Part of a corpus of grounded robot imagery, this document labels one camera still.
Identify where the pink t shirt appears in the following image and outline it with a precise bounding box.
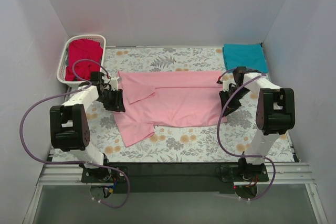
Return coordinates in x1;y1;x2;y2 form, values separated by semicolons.
114;71;222;147

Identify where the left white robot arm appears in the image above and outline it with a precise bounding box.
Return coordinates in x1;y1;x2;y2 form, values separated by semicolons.
50;71;125;182

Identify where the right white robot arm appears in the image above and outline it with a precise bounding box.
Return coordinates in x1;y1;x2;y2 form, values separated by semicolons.
217;67;295;183

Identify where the folded teal t shirt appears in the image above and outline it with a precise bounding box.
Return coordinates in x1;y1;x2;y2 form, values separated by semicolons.
223;44;268;73

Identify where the red t shirt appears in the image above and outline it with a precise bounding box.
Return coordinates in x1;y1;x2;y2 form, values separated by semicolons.
65;39;103;81

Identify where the white plastic basket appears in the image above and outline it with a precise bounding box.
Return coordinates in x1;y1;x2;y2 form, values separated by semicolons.
57;34;106;88

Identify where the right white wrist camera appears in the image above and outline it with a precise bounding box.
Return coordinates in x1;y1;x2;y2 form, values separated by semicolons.
216;76;230;92

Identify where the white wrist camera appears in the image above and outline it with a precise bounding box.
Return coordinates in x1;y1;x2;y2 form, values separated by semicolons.
216;76;230;92
108;77;122;91

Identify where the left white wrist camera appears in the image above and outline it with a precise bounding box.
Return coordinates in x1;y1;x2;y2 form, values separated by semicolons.
108;77;122;91

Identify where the aluminium frame rail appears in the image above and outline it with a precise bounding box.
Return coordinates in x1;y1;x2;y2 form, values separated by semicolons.
38;163;314;186

